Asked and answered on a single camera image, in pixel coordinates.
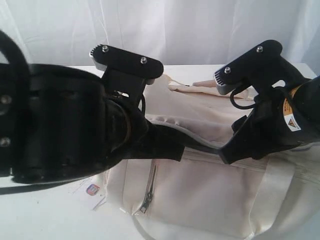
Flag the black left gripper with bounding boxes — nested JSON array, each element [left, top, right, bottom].
[[27, 64, 149, 184]]

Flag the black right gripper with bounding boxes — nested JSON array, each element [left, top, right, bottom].
[[218, 86, 304, 165]]

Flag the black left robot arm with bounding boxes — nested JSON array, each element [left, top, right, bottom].
[[0, 32, 185, 195]]

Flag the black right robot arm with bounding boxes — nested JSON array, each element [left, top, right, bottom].
[[218, 77, 320, 164]]

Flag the white paper hang tag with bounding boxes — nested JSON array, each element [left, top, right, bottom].
[[67, 173, 106, 210]]

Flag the white backdrop curtain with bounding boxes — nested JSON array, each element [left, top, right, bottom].
[[0, 0, 320, 74]]

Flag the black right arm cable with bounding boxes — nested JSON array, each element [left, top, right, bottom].
[[229, 88, 261, 111]]

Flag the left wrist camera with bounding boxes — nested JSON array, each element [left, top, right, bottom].
[[89, 44, 164, 107]]

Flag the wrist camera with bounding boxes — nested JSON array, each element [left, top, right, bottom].
[[89, 44, 164, 107], [213, 39, 306, 95]]

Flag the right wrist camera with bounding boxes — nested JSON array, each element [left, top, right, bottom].
[[213, 39, 306, 95]]

